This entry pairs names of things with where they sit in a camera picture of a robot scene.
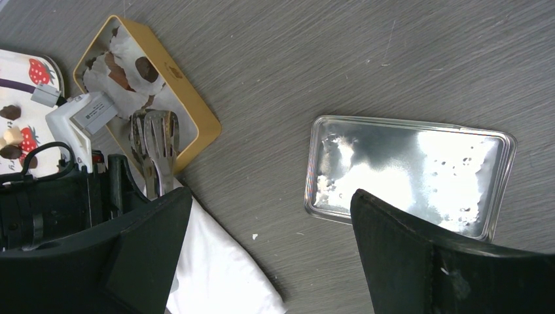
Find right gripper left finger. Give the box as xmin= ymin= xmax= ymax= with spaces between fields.
xmin=1 ymin=187 xmax=192 ymax=313

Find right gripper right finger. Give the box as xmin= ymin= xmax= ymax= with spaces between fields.
xmin=350 ymin=189 xmax=554 ymax=313

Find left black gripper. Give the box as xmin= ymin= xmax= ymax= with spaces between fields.
xmin=1 ymin=150 xmax=149 ymax=251

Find silver tin lid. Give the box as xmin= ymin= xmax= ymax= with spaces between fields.
xmin=304 ymin=115 xmax=517 ymax=242

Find metal tongs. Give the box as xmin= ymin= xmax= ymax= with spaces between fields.
xmin=130 ymin=109 xmax=179 ymax=200

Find dark oval chocolate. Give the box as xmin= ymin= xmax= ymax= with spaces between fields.
xmin=135 ymin=56 xmax=159 ymax=83

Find white chocolate cube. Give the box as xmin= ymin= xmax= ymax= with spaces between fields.
xmin=3 ymin=126 xmax=24 ymax=146

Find gold chocolate tin box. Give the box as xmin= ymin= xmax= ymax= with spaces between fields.
xmin=73 ymin=15 xmax=222 ymax=173

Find strawberry pattern tray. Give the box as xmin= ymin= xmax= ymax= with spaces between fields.
xmin=1 ymin=50 xmax=65 ymax=174

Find white folded cloth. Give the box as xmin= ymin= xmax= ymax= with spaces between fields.
xmin=166 ymin=199 xmax=288 ymax=313

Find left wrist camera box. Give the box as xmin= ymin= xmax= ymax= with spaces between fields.
xmin=45 ymin=92 xmax=117 ymax=173

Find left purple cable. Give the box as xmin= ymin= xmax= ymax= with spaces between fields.
xmin=0 ymin=78 xmax=38 ymax=96

